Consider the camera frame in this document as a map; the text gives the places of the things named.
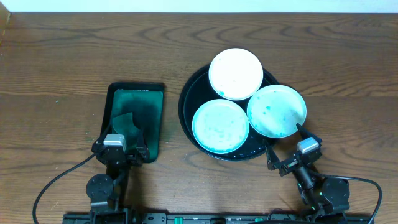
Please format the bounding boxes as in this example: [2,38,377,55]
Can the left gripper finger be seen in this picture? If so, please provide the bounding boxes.
[136,130,147,149]
[98,124,112,145]

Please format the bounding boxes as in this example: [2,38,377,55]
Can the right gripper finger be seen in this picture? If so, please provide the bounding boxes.
[296,123,323,144]
[262,139,280,170]

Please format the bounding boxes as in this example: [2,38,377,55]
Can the green sponge cloth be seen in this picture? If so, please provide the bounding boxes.
[112,112,141,151]

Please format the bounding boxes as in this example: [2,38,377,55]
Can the teal plate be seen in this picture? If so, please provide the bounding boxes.
[246,85,307,138]
[192,99,249,154]

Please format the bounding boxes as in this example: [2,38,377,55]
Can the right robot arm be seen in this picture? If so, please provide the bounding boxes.
[266,124,350,222]

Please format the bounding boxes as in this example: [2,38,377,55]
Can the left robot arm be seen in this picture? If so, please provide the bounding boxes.
[86,125,150,214]

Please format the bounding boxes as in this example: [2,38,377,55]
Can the black rectangular tray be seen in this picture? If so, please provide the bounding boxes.
[100,82,164,163]

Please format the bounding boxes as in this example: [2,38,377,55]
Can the white plate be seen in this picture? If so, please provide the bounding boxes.
[208,48,263,101]

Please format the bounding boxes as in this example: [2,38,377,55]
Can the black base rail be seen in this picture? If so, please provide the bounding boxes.
[62,212,376,224]

